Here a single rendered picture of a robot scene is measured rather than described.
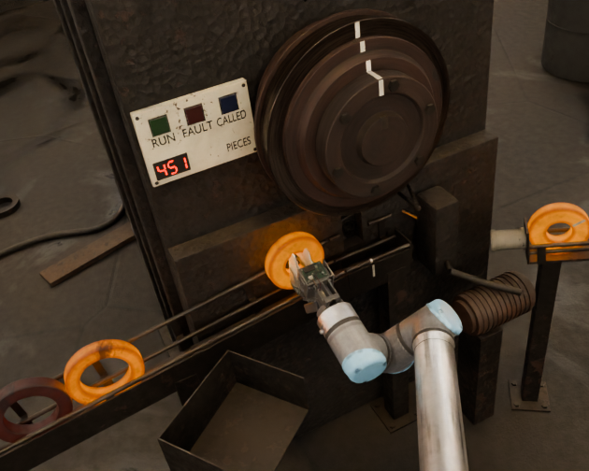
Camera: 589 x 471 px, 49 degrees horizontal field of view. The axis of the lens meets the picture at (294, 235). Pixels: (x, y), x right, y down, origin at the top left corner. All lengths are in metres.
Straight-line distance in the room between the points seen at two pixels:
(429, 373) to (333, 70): 0.64
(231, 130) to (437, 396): 0.72
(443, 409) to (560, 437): 1.02
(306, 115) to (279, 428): 0.69
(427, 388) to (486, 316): 0.59
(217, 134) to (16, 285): 1.92
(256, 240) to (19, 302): 1.70
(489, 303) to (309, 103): 0.82
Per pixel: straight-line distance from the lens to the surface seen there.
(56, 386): 1.62
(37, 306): 3.04
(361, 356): 1.40
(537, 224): 1.81
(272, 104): 1.35
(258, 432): 1.51
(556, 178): 3.35
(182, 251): 1.58
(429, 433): 1.25
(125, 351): 1.58
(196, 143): 1.47
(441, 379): 1.32
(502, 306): 1.88
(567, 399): 2.36
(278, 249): 1.57
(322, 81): 1.35
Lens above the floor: 1.82
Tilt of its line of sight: 37 degrees down
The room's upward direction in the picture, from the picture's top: 9 degrees counter-clockwise
